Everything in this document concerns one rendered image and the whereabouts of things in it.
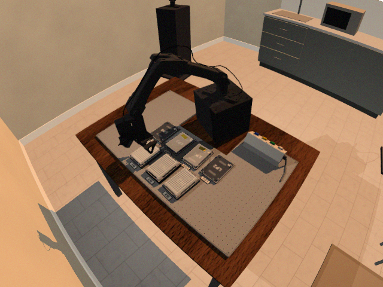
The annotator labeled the beige flat base plate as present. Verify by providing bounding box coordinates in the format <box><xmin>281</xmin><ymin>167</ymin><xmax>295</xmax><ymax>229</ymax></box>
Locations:
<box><xmin>96</xmin><ymin>90</ymin><xmax>298</xmax><ymax>258</ymax></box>

